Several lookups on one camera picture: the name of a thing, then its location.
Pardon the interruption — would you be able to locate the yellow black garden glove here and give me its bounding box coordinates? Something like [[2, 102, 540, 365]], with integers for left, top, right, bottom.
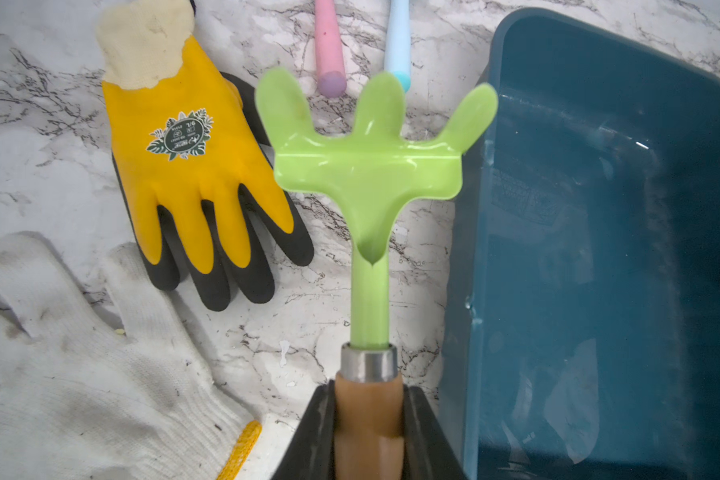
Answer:
[[96, 1, 314, 311]]

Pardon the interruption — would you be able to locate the blue fork white handle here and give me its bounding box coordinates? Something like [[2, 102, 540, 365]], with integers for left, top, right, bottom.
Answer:
[[384, 0, 411, 92]]

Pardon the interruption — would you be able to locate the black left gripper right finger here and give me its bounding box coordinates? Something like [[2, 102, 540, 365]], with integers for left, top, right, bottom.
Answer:
[[402, 386, 467, 480]]

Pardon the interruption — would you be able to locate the purple rake pink handle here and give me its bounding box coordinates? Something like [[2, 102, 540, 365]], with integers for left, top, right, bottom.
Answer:
[[314, 0, 347, 98]]

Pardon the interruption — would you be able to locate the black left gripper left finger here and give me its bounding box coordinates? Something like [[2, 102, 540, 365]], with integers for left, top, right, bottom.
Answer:
[[271, 383, 336, 480]]

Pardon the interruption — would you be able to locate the dark teal storage box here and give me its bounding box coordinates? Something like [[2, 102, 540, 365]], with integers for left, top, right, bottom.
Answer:
[[439, 8, 720, 479]]

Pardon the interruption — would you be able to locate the white knit glove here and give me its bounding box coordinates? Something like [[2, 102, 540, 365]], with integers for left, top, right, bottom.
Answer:
[[0, 233, 256, 479]]

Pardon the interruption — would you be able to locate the yellow strip on table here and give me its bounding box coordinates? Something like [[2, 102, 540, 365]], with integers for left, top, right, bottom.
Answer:
[[217, 420, 262, 480]]

